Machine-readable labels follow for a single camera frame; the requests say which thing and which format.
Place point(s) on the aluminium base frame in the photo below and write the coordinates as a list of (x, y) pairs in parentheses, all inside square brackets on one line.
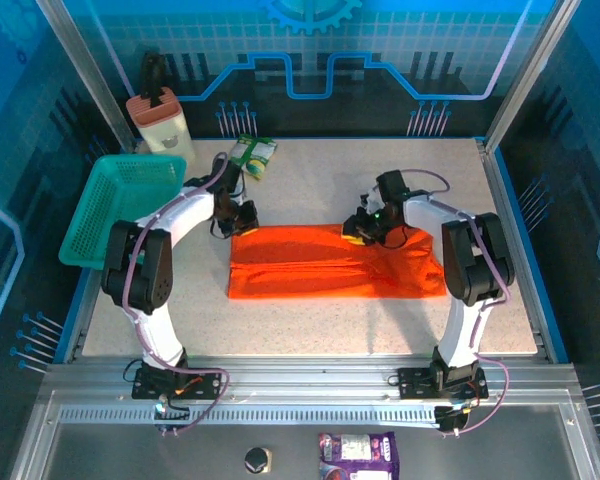
[(300, 375)]

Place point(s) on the orange t-shirt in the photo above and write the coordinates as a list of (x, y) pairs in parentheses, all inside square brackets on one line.
[(320, 265)]

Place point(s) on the cream knife block pink lid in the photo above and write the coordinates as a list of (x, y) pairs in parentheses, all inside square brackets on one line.
[(162, 130)]

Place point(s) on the aluminium corner post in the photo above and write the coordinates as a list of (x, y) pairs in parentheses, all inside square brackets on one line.
[(535, 65), (85, 70)]

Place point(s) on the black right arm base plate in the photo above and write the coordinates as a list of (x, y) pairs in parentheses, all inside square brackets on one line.
[(415, 382)]

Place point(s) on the black round knob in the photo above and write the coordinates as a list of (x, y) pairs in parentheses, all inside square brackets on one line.
[(257, 460)]

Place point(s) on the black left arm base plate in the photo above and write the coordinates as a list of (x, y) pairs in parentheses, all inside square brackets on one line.
[(205, 382)]

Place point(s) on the teal plastic basket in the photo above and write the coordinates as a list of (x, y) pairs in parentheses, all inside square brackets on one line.
[(115, 210)]

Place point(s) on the green snack packet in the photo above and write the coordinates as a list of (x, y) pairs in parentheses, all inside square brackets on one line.
[(252, 155)]

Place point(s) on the purple snack packet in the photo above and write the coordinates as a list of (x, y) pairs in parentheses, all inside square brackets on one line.
[(357, 457)]

